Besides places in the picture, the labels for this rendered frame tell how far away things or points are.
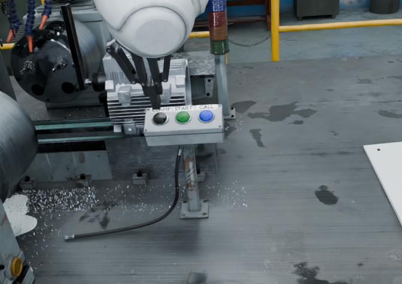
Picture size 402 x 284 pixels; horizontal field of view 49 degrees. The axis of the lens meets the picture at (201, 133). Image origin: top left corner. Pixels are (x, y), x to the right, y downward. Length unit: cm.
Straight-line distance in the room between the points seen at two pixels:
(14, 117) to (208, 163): 50
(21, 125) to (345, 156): 85
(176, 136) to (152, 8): 49
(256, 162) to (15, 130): 65
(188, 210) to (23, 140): 41
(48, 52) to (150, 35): 98
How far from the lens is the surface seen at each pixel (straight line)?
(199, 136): 95
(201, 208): 111
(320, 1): 572
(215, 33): 142
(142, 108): 112
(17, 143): 100
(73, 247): 109
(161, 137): 96
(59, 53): 146
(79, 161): 127
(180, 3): 51
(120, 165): 124
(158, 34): 51
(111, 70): 115
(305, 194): 116
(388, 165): 128
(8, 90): 147
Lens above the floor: 149
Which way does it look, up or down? 28 degrees down
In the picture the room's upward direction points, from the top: 6 degrees counter-clockwise
